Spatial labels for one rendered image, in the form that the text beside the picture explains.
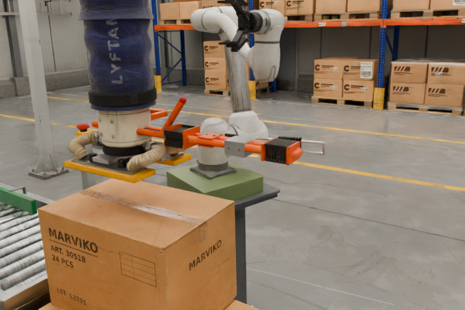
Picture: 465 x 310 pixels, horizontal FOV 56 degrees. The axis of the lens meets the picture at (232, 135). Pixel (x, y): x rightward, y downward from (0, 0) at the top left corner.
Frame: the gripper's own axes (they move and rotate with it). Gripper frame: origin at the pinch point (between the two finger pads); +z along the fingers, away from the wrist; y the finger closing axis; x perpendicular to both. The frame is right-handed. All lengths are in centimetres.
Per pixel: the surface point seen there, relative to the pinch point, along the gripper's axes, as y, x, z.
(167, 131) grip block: 32.1, 3.7, 27.6
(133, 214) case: 64, 21, 28
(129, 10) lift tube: -4.2, 16.5, 27.0
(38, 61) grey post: 34, 338, -156
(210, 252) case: 77, -4, 18
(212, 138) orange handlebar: 33.1, -11.5, 25.2
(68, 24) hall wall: -11, 943, -665
